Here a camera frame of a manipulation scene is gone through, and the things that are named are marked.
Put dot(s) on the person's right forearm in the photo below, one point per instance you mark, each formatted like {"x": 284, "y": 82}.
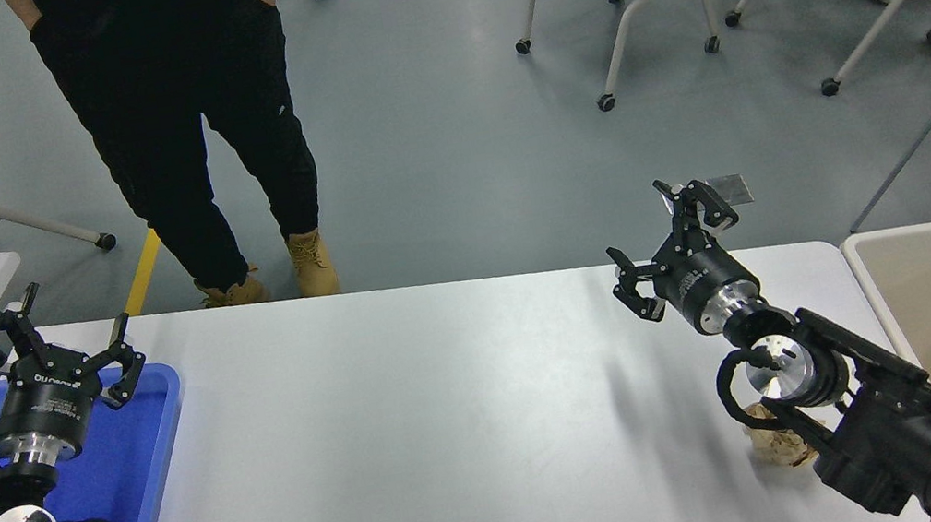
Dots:
{"x": 22, "y": 9}

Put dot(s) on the metal floor plate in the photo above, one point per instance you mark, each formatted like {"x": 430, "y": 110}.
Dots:
{"x": 738, "y": 185}

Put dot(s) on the tan paper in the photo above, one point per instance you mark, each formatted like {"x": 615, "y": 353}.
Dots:
{"x": 775, "y": 444}

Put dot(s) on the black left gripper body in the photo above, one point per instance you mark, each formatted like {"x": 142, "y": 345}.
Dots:
{"x": 47, "y": 402}

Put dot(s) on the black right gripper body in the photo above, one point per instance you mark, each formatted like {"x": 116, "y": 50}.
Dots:
{"x": 702, "y": 279}

